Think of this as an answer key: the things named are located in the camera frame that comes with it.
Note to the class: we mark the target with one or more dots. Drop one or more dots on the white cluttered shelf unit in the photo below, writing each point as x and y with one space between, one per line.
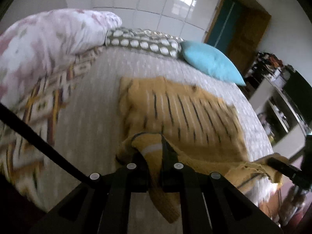
281 98

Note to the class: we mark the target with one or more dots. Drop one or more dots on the pink floral duvet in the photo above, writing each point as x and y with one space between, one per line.
41 43

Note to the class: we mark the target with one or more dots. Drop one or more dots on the olive white-dotted pillow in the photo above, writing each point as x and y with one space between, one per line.
145 40

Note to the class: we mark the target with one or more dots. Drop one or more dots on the grey dotted bedspread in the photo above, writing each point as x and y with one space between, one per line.
88 131

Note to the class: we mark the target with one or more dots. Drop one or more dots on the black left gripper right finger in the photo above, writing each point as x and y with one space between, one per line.
209 203

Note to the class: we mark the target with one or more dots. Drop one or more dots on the turquoise pillow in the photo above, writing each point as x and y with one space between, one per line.
211 61

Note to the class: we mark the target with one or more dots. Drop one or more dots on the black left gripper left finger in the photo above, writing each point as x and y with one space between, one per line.
101 205

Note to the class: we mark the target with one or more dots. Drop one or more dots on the white tiled wardrobe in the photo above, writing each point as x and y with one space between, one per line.
187 19

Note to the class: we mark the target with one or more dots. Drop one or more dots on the geometric patterned blanket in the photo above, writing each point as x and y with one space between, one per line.
22 165

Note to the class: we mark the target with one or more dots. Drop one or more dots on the yellow striped knit garment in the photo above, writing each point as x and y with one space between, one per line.
202 129

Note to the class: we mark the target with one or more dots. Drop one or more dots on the wooden door with teal panel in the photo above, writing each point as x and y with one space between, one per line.
236 30

